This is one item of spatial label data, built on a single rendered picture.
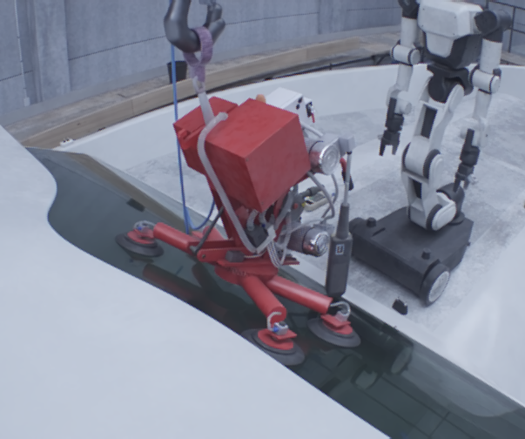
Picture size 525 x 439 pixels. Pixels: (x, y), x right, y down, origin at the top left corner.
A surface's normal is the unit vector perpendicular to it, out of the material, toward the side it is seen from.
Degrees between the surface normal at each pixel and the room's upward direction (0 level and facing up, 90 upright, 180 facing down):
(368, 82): 90
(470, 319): 8
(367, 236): 45
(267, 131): 20
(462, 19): 85
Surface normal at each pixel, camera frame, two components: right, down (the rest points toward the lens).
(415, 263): -0.52, -0.38
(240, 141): -0.22, -0.69
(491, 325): 0.22, -0.72
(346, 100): 0.47, 0.47
